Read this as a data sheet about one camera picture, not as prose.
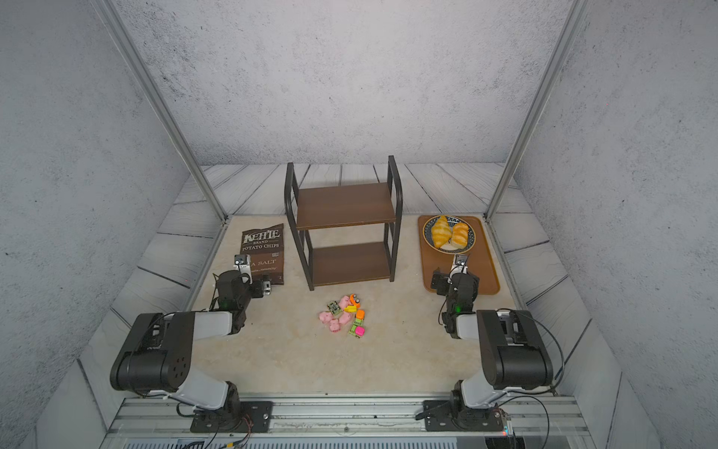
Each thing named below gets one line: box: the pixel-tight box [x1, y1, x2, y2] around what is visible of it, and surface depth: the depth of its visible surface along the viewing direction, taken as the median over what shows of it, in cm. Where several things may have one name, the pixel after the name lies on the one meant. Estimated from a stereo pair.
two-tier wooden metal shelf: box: [284, 155, 404, 291], surface depth 91 cm
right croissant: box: [451, 222, 470, 250], surface depth 110 cm
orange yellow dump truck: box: [344, 293, 362, 314], surface depth 95 cm
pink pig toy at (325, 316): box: [317, 310, 333, 325], surface depth 91 cm
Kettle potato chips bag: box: [240, 223, 285, 286], surface depth 111 cm
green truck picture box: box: [327, 301, 343, 316], surface depth 93 cm
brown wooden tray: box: [418, 216, 501, 295], surface depth 109 cm
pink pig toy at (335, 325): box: [329, 318, 342, 334], surface depth 89 cm
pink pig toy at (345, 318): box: [338, 311, 353, 326], surface depth 92 cm
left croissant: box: [430, 215, 452, 248], surface depth 110 cm
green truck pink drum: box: [348, 318, 366, 339], surface depth 89 cm
